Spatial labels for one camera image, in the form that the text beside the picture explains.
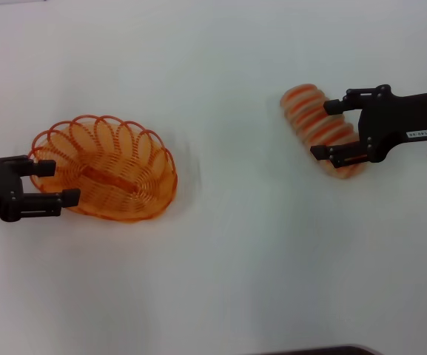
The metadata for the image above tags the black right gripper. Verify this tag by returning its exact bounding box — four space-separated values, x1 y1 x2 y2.
309 84 427 169

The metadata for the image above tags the orange striped bread loaf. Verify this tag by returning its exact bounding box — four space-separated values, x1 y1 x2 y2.
280 84 371 181

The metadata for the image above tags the orange woven plastic basket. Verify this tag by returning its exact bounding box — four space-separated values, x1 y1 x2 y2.
27 114 179 225

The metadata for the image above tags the dark rounded robot base edge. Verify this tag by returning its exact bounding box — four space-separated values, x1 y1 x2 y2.
260 344 379 355

